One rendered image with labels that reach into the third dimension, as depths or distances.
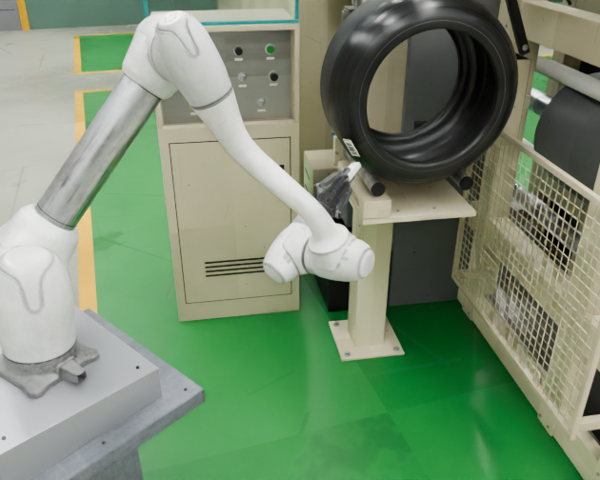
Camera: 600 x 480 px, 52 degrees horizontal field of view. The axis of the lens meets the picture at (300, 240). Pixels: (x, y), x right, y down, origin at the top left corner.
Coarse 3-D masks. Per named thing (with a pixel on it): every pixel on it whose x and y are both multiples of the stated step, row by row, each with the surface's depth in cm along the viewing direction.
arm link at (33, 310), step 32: (0, 256) 127; (32, 256) 126; (0, 288) 123; (32, 288) 123; (64, 288) 128; (0, 320) 125; (32, 320) 125; (64, 320) 130; (32, 352) 128; (64, 352) 133
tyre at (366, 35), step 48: (384, 0) 170; (432, 0) 163; (336, 48) 175; (384, 48) 164; (480, 48) 193; (336, 96) 172; (480, 96) 199; (384, 144) 206; (432, 144) 206; (480, 144) 182
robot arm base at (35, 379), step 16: (80, 352) 139; (96, 352) 140; (0, 368) 133; (16, 368) 130; (32, 368) 130; (48, 368) 131; (64, 368) 132; (80, 368) 132; (16, 384) 131; (32, 384) 129; (48, 384) 130
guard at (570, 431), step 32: (480, 160) 221; (544, 160) 179; (480, 192) 223; (544, 192) 181; (576, 192) 165; (576, 224) 166; (576, 256) 167; (480, 288) 229; (544, 288) 185; (576, 288) 168; (512, 320) 206; (544, 320) 187; (512, 352) 208; (576, 416) 172
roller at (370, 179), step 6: (348, 156) 210; (360, 168) 196; (360, 174) 195; (366, 174) 191; (372, 174) 189; (366, 180) 189; (372, 180) 186; (378, 180) 185; (372, 186) 184; (378, 186) 184; (384, 186) 184; (372, 192) 184; (378, 192) 185
